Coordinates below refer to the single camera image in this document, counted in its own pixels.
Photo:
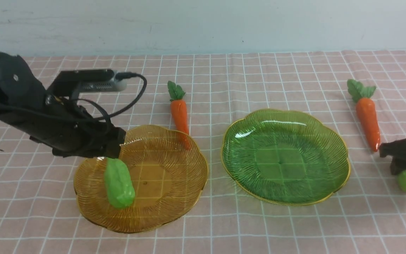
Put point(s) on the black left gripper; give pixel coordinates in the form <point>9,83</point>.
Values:
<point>84,137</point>

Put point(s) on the orange toy carrot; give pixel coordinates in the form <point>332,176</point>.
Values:
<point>366,111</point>
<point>179,112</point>

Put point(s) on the green toy bitter gourd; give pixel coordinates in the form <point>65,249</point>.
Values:
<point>119,186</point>

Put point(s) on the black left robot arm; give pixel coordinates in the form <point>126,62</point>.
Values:
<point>51,116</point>

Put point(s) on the pink checkered tablecloth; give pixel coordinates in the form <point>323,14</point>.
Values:
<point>39,214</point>

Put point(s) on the amber ribbed glass plate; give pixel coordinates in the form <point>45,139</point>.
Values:
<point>168,174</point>

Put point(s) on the green ribbed glass plate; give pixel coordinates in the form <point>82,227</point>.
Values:
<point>285,157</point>

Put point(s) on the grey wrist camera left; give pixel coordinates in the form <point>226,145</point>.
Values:
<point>73,82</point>

